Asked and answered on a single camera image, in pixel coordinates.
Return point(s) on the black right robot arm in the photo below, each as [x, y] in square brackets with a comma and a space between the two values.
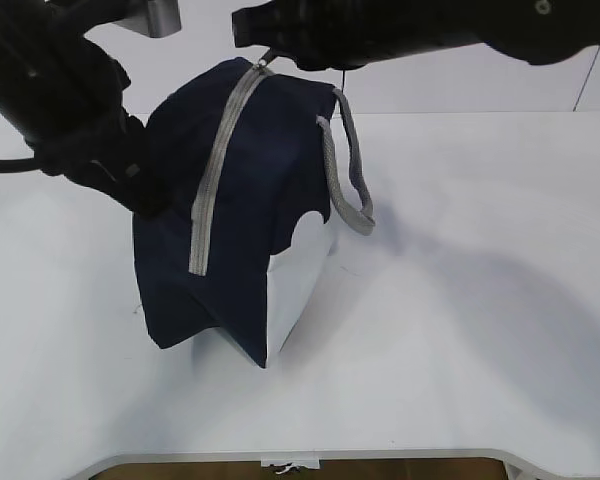
[536, 32]

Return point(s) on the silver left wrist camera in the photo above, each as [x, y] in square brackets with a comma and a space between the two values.
[152, 18]

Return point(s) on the white tape on table edge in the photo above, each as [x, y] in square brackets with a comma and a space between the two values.
[286, 463]

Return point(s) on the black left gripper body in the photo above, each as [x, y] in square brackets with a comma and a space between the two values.
[103, 147]

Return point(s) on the navy blue lunch bag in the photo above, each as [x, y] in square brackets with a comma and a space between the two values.
[260, 166]

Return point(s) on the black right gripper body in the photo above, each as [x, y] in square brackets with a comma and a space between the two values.
[348, 35]

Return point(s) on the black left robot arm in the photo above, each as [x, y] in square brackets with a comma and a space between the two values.
[64, 95]

